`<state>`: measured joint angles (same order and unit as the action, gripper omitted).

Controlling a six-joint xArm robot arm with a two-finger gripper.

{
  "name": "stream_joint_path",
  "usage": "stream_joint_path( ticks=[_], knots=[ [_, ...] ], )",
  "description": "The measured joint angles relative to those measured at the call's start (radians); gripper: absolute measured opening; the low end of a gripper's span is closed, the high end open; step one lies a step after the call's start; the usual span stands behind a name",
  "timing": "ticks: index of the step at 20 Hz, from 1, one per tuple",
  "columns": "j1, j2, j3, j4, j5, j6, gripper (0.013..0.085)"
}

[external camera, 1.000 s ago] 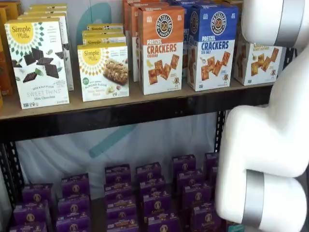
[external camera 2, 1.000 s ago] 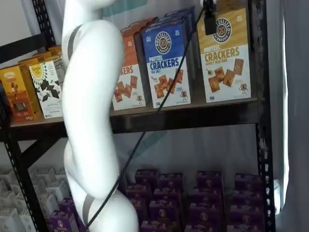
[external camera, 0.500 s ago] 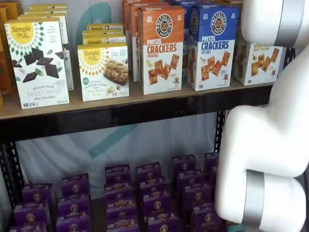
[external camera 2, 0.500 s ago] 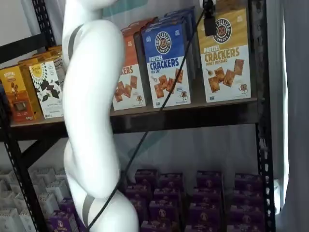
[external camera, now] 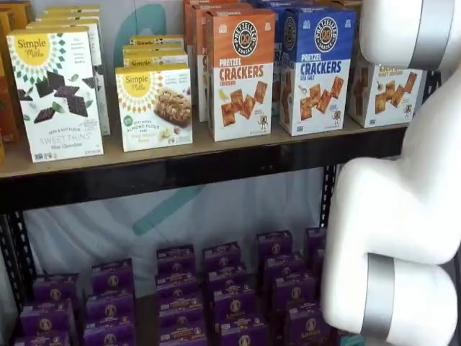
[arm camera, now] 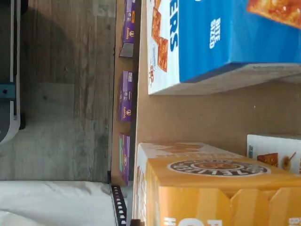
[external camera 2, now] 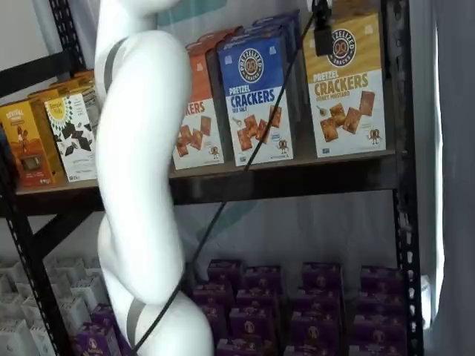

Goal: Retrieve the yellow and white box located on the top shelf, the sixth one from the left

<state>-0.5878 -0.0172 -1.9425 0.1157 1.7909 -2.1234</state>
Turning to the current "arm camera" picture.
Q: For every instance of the yellow white pretzel crackers box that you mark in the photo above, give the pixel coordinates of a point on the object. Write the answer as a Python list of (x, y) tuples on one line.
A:
[(270, 146), (200, 200)]

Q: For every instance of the white black wheeled base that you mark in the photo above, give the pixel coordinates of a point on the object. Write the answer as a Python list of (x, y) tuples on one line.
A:
[(9, 47)]

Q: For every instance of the brown wooden shelf board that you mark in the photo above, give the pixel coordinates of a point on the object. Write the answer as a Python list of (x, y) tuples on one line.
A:
[(200, 113), (124, 64)]

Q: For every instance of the purple Annie's box orange label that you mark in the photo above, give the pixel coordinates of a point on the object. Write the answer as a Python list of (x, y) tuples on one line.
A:
[(128, 23)]

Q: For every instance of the blue pretzel crackers box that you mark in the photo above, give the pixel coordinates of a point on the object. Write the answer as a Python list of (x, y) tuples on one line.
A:
[(211, 35)]

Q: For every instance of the white plastic sheet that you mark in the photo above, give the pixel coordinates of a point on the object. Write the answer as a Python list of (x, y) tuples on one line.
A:
[(47, 204)]

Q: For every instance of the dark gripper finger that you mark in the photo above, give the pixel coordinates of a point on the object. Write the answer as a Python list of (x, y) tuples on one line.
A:
[(136, 222)]

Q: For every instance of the black perforated metal rail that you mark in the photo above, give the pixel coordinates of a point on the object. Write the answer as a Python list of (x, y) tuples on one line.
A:
[(118, 207)]

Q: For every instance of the purple Annie's box teal label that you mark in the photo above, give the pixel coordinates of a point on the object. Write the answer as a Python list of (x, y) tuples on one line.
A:
[(124, 160)]

